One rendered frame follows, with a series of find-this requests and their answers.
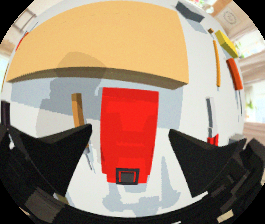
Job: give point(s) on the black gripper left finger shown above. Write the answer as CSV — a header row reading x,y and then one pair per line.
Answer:
x,y
55,157

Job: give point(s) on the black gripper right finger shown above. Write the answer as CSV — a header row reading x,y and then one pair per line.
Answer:
x,y
201,162

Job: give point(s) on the tan panel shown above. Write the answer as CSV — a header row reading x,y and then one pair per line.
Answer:
x,y
125,41

